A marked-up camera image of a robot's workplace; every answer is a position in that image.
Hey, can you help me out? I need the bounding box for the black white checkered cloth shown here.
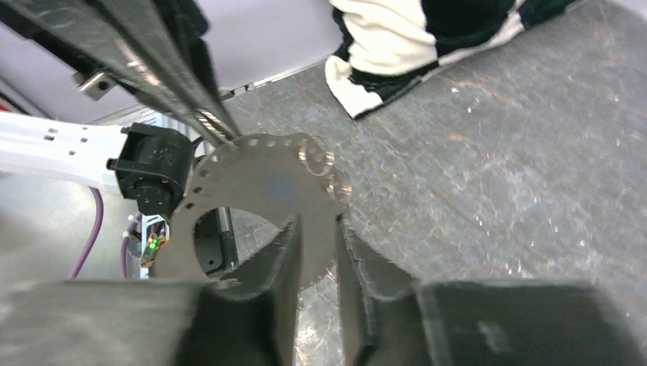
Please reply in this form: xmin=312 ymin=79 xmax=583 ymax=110
xmin=325 ymin=0 xmax=574 ymax=119

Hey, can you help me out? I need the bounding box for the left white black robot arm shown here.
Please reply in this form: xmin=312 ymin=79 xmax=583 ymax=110
xmin=1 ymin=1 xmax=240 ymax=214

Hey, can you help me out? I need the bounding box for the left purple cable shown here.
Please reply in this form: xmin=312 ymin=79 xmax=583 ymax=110
xmin=68 ymin=187 xmax=105 ymax=281

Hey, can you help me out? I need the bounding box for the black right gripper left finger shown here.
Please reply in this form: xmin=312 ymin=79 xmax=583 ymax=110
xmin=1 ymin=217 xmax=303 ymax=365

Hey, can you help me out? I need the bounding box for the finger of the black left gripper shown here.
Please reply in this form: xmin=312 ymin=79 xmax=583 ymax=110
xmin=1 ymin=1 xmax=233 ymax=145
xmin=101 ymin=1 xmax=241 ymax=138

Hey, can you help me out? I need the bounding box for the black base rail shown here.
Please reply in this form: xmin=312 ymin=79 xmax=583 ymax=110
xmin=194 ymin=207 xmax=239 ymax=278

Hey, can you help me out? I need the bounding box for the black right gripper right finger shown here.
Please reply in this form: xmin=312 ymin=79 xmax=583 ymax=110
xmin=336 ymin=217 xmax=646 ymax=365

